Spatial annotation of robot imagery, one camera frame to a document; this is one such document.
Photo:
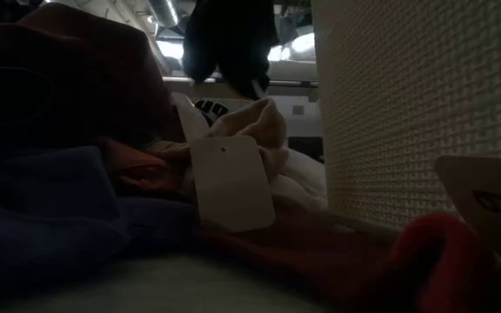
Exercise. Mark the white printed sock label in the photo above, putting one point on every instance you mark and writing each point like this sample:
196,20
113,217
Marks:
485,191

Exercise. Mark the purple garment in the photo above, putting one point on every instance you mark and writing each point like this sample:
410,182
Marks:
37,226

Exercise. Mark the long horizontal light bar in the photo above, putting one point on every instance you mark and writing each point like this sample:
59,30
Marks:
176,79

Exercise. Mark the bright ceiling light panel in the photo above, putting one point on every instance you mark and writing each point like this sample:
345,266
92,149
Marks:
170,48
302,43

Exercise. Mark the black garment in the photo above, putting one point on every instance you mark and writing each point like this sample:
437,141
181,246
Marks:
233,39

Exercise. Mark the beige garment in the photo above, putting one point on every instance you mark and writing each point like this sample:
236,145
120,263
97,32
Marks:
259,121

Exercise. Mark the salmon pink garment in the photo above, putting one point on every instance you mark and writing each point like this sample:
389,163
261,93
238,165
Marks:
137,167

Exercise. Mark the dark red sock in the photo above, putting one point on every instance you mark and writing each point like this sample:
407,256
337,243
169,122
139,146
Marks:
320,261

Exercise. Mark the white paper tag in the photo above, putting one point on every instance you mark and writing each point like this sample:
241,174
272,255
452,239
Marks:
233,187

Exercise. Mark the maroon garment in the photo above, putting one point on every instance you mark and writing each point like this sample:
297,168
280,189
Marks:
81,65

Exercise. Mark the narrow silver ventilation duct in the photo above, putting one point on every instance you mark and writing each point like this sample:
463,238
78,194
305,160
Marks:
163,11

